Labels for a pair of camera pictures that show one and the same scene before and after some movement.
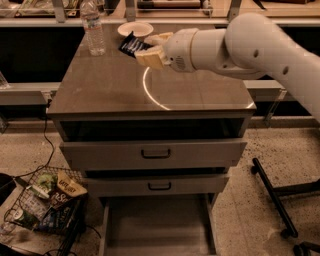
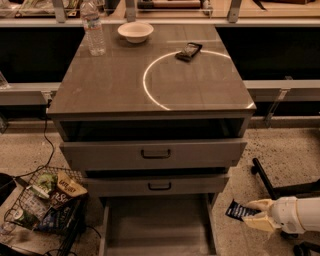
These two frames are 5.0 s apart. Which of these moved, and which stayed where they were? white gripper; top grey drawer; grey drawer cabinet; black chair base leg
Moved: white gripper
Stayed: top grey drawer; black chair base leg; grey drawer cabinet
